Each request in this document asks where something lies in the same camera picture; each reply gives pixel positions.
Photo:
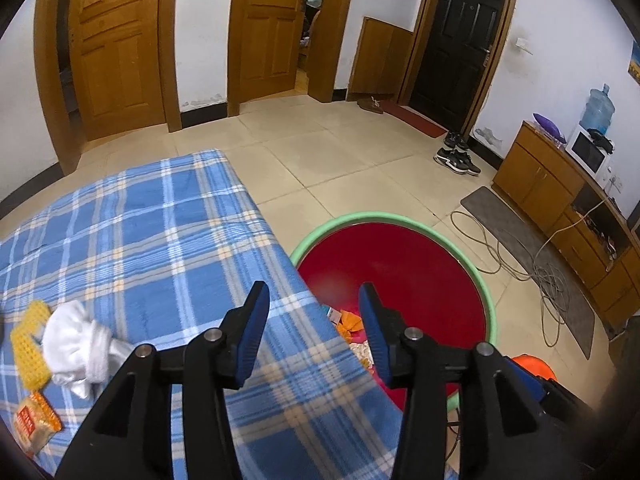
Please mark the wooden door frame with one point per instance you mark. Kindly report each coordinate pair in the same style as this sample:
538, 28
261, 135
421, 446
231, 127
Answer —
172, 60
407, 60
335, 35

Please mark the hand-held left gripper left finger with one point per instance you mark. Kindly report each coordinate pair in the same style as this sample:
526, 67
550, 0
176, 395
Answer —
252, 330

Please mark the purple bag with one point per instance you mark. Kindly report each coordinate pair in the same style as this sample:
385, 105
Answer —
549, 127

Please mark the wooden cabinet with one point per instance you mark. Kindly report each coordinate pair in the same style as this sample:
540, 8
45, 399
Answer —
540, 180

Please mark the brown slipper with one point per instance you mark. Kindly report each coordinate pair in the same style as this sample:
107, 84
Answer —
370, 105

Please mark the wooden wall panel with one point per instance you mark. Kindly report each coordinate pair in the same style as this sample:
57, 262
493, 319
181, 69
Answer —
382, 55

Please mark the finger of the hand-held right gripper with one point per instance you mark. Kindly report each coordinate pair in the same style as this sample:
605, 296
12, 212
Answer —
527, 381

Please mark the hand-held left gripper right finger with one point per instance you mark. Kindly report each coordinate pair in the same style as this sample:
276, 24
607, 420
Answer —
375, 335

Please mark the white cloth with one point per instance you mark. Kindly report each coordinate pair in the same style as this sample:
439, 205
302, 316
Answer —
80, 350

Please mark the red basin with green rim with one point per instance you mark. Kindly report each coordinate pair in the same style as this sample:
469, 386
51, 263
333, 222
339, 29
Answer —
420, 265

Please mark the white wall switch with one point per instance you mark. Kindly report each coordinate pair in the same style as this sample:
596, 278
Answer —
523, 43

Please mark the wall picture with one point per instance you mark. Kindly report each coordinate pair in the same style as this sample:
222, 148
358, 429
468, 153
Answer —
635, 60

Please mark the cream paper ball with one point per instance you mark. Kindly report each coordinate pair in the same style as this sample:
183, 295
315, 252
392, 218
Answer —
361, 354

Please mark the white teal box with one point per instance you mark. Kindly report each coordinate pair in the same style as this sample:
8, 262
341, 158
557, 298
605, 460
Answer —
334, 315

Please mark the black white sneaker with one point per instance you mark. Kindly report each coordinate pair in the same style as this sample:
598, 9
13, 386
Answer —
469, 165
450, 159

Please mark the orange snack packet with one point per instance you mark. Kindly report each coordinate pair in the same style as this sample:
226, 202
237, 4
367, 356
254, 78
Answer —
36, 422

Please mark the black entrance door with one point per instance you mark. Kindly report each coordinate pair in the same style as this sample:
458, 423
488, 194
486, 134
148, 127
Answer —
457, 45

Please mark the orange plastic bag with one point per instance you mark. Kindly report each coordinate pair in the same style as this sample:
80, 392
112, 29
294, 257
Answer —
352, 322

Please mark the wooden panel door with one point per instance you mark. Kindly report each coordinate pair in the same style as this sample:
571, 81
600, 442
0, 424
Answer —
272, 30
117, 50

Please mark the white microwave oven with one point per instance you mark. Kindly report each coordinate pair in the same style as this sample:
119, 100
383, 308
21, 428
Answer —
587, 152

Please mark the red doormat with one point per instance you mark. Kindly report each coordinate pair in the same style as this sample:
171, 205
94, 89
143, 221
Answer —
415, 119

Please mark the yellow mesh cloth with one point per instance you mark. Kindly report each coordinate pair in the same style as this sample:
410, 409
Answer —
30, 345

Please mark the grey floor mat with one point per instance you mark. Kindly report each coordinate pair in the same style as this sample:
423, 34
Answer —
500, 220

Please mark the black shoe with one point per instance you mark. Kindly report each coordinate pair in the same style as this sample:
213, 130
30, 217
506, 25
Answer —
451, 139
463, 143

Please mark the blue plaid blanket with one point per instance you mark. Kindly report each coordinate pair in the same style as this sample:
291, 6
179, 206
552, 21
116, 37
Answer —
150, 240

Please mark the blue water jug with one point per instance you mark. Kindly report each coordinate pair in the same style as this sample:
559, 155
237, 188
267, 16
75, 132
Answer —
597, 107

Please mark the orange plastic stool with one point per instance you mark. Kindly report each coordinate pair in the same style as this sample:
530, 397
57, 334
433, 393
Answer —
537, 366

